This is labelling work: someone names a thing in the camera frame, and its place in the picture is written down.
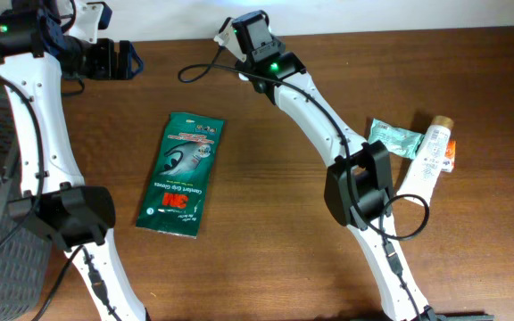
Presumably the green 3M gloves packet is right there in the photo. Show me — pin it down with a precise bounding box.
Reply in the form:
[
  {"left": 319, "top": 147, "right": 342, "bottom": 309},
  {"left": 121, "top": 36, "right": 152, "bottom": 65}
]
[{"left": 136, "top": 112, "right": 226, "bottom": 238}]

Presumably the light green wipes pack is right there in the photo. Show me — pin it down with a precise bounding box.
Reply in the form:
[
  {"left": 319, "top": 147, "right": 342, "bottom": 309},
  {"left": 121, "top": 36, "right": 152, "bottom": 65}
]
[{"left": 368, "top": 119, "right": 424, "bottom": 160}]

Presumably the white cream tube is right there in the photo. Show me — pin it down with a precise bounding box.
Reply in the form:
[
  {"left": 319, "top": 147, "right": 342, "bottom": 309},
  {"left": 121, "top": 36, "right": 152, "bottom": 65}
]
[{"left": 397, "top": 116, "right": 454, "bottom": 205}]

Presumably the orange Kleenex tissue pack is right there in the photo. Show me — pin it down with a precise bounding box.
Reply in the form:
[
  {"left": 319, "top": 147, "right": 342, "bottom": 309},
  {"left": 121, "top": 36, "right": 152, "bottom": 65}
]
[{"left": 442, "top": 140, "right": 456, "bottom": 173}]

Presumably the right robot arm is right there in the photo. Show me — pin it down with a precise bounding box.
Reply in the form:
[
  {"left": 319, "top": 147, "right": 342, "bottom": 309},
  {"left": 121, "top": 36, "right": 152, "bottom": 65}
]
[{"left": 215, "top": 11, "right": 444, "bottom": 320}]

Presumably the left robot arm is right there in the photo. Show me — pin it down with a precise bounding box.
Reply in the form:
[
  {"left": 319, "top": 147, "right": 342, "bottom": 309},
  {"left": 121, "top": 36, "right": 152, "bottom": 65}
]
[{"left": 0, "top": 1, "right": 149, "bottom": 320}]

